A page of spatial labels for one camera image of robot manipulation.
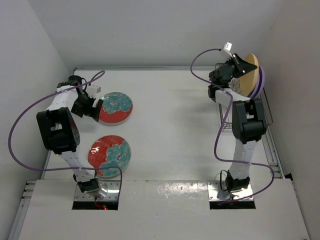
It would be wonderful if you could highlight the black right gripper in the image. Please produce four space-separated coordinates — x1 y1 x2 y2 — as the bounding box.
226 53 259 79

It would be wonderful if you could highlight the cream plate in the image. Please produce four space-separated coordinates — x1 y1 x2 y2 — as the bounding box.
229 78 242 94

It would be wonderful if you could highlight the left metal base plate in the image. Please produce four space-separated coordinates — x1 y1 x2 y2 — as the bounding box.
73 180 120 202

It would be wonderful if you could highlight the red teal floral plate lower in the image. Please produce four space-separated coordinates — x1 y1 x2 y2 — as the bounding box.
88 135 131 178

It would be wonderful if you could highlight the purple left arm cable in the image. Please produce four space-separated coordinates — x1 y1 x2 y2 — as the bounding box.
8 70 123 201

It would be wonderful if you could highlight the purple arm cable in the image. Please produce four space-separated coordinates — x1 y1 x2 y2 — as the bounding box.
190 47 275 203
8 70 123 201

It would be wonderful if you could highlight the metal base plate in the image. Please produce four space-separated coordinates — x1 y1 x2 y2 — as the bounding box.
73 180 120 202
207 180 254 203

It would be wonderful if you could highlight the lavender plate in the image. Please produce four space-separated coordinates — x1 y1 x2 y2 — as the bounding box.
251 67 265 98
256 66 266 97

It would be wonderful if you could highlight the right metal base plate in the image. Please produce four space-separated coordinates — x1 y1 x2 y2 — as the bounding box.
207 180 254 203

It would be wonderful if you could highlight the grey wire dish rack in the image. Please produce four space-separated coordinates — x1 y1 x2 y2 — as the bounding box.
214 62 274 131

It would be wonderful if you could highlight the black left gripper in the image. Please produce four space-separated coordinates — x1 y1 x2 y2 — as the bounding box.
71 94 102 122

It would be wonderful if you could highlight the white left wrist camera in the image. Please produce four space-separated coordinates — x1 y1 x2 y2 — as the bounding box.
86 85 101 99

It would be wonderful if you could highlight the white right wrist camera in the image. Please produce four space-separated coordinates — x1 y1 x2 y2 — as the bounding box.
220 42 233 59

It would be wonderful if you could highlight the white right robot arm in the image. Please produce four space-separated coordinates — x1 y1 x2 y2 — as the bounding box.
208 53 267 193

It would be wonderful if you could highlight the red teal floral plate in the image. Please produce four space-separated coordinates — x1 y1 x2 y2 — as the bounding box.
98 92 133 125
88 135 131 178

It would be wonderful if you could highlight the orange plate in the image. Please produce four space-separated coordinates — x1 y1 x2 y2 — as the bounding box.
239 53 259 97

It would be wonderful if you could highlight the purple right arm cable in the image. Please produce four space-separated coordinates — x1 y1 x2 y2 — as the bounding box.
190 47 275 203

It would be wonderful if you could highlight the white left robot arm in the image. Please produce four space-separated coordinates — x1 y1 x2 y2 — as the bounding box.
36 75 103 198

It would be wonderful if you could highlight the red teal floral plate upper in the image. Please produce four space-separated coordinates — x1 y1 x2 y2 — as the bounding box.
98 92 133 125

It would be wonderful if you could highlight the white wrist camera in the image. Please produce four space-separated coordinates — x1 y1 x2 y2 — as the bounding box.
220 42 233 59
86 85 101 99

